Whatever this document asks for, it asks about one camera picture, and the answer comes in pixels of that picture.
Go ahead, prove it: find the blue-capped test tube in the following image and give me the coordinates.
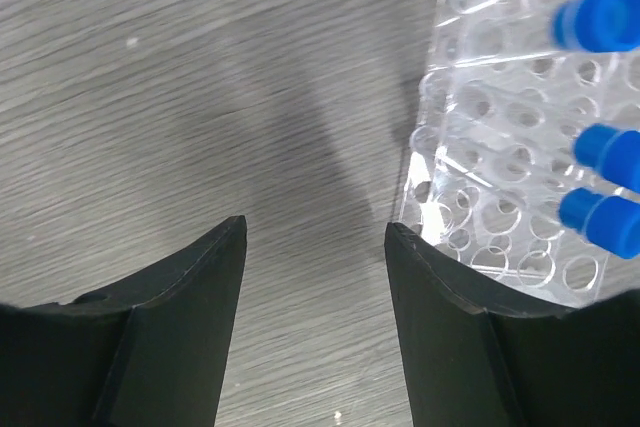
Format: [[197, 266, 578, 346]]
[[550, 0, 639, 53], [558, 188, 639, 260], [573, 123, 639, 193]]

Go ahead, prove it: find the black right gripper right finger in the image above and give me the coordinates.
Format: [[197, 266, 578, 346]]
[[384, 223, 639, 426]]

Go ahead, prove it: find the clear acrylic test tube rack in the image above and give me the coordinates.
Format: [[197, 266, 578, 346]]
[[400, 0, 639, 306]]

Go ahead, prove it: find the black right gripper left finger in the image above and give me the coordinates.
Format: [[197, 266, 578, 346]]
[[1, 216, 247, 426]]

